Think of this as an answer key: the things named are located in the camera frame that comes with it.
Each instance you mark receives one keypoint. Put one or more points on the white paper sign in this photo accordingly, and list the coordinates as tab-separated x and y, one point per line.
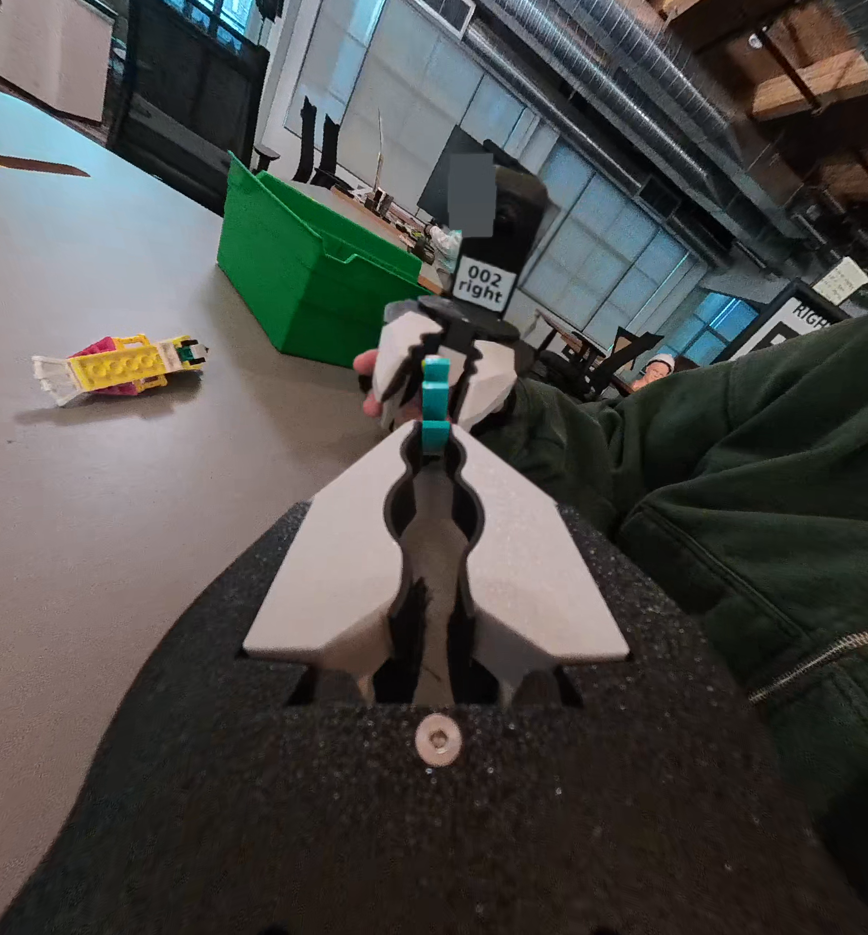
841	279

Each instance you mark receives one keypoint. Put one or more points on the yellow pink lego model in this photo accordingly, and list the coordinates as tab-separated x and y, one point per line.
116	369

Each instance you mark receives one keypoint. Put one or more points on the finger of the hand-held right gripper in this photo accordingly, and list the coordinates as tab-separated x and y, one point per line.
393	358
488	387

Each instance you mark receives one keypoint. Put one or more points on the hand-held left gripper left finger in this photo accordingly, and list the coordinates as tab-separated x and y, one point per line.
331	570

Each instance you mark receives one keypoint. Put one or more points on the long wooden table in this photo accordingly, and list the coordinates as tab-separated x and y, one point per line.
375	219

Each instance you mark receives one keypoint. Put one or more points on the thin silver duct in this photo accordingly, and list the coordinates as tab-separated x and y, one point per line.
623	95

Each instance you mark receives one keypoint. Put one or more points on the long teal lego piece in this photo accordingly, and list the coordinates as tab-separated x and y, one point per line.
435	394

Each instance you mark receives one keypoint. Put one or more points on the person's green jacket torso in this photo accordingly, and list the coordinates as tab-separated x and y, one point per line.
806	584

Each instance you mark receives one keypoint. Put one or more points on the person's right hand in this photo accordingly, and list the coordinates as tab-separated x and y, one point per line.
366	365

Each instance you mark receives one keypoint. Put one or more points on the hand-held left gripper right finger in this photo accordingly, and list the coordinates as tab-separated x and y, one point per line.
536	577

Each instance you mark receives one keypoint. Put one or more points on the black monitor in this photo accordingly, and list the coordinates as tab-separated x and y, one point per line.
437	175

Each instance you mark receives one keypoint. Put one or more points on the black cabinet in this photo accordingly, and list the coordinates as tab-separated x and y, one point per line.
185	95

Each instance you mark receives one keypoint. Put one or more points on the black white marker sign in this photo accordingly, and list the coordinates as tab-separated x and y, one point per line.
777	321

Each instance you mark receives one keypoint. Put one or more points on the black chair back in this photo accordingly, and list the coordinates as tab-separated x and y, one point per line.
304	142
328	153

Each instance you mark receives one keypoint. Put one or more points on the black office chair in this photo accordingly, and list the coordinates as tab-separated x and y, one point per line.
587	365

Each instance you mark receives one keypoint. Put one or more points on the person's right forearm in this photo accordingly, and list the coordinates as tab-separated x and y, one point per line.
623	438

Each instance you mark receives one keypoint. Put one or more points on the white cardboard box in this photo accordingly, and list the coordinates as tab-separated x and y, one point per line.
39	51

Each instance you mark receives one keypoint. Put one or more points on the yellow brown flat strip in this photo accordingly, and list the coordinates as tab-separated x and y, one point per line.
32	165

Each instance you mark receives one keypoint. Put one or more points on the green plastic bin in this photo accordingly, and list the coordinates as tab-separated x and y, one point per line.
280	277

